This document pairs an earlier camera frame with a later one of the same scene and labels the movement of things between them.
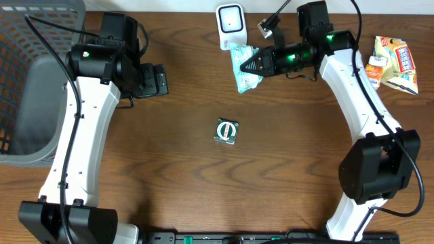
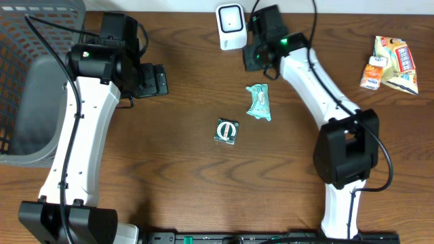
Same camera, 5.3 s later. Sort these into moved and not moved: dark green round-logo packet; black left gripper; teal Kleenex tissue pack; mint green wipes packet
Moved: mint green wipes packet
Not moved: black left gripper; dark green round-logo packet; teal Kleenex tissue pack
